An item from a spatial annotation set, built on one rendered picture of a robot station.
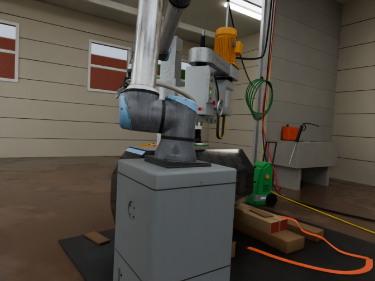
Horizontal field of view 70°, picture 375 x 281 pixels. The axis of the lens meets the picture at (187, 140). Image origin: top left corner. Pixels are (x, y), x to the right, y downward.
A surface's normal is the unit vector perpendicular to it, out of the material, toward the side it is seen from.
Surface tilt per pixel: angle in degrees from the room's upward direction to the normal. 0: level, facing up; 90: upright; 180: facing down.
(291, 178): 90
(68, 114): 90
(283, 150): 90
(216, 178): 90
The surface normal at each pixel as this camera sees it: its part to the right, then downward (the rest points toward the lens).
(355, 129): -0.83, -0.02
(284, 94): 0.55, 0.07
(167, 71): -0.37, 0.03
